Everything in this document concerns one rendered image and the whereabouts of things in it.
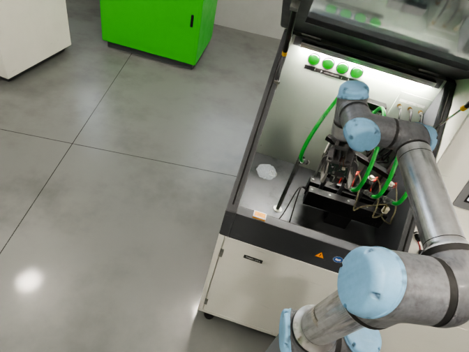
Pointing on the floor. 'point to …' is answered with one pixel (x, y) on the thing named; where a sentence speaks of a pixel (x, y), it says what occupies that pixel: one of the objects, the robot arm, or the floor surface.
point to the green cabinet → (159, 28)
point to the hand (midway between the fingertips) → (336, 181)
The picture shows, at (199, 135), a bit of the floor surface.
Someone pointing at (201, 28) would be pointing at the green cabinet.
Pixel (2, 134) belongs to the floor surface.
